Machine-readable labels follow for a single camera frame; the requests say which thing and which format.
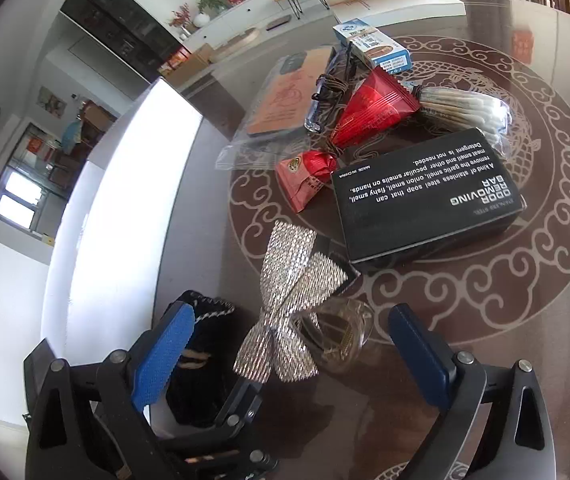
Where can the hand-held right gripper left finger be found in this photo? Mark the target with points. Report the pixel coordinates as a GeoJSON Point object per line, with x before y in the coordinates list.
{"type": "Point", "coordinates": [160, 355]}

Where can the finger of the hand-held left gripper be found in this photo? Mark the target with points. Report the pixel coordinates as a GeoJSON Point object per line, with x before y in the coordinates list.
{"type": "Point", "coordinates": [235, 410]}

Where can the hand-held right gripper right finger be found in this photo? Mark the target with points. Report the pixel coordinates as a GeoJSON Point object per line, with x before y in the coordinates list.
{"type": "Point", "coordinates": [422, 360]}

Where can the black fabric pouch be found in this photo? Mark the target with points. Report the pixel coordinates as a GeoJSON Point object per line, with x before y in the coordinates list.
{"type": "Point", "coordinates": [200, 375]}

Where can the clear plastic hair clip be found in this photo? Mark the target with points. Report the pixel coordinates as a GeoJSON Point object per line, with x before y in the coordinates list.
{"type": "Point", "coordinates": [342, 332]}

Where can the silver rhinestone bow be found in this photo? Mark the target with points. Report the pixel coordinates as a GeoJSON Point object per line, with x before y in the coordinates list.
{"type": "Point", "coordinates": [285, 280]}

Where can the white storage box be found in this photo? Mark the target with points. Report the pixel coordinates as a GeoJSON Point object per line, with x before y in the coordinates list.
{"type": "Point", "coordinates": [130, 210]}

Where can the black printed box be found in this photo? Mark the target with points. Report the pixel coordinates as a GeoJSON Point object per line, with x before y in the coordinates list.
{"type": "Point", "coordinates": [415, 210]}

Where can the small red snack packet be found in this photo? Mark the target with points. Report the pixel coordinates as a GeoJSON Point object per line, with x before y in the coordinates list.
{"type": "Point", "coordinates": [305, 180]}

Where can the bag of cotton swabs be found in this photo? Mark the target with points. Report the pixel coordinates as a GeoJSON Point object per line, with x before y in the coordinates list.
{"type": "Point", "coordinates": [460, 107]}

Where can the red triangular snack packet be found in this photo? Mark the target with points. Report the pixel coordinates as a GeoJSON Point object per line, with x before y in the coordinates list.
{"type": "Point", "coordinates": [370, 110]}

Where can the dark blue eyeglasses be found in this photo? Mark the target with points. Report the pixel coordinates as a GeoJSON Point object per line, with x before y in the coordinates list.
{"type": "Point", "coordinates": [313, 116]}

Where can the orange phone case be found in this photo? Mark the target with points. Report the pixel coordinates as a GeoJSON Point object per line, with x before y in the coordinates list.
{"type": "Point", "coordinates": [275, 100]}

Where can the cardboard box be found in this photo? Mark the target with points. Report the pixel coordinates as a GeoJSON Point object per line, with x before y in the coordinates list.
{"type": "Point", "coordinates": [190, 66]}

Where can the blue and white ointment box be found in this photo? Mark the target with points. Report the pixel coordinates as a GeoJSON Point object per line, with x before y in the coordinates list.
{"type": "Point", "coordinates": [370, 42]}

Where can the round beige floor cushion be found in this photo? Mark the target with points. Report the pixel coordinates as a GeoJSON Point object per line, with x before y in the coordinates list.
{"type": "Point", "coordinates": [240, 40]}

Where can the black display cabinet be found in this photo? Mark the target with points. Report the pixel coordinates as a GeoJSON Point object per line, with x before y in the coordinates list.
{"type": "Point", "coordinates": [115, 25]}

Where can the white round vase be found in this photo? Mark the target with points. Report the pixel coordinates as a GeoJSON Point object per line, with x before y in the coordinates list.
{"type": "Point", "coordinates": [202, 19]}

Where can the red flower arrangement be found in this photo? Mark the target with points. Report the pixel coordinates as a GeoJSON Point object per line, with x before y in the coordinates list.
{"type": "Point", "coordinates": [181, 16]}

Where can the bathroom scale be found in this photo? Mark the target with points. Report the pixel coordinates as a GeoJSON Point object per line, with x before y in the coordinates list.
{"type": "Point", "coordinates": [278, 22]}

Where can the wall picture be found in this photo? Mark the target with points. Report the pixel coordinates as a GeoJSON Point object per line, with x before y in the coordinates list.
{"type": "Point", "coordinates": [52, 101]}

